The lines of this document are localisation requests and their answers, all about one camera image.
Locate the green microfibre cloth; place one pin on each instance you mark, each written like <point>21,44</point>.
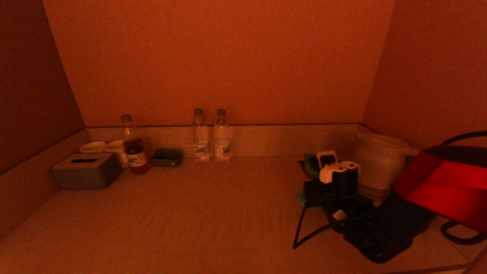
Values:
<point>309,161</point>

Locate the white ceramic cup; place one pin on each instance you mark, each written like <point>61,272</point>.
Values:
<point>93,147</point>
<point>118,149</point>

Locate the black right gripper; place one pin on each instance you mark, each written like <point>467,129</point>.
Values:
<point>342,207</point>

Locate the small dark rectangular tray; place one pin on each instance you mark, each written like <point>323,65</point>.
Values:
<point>166,157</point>

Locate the clear water bottle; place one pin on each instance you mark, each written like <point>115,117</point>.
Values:
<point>201,142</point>
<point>222,142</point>

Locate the half-full red tea bottle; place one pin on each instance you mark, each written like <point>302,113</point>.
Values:
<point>136,160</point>

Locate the white electric kettle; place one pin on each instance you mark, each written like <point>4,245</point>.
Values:
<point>380,160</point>

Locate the right robot arm red black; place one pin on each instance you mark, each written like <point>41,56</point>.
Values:
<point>437,186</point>

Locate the grey tissue box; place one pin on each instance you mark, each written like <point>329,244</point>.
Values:
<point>87,176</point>

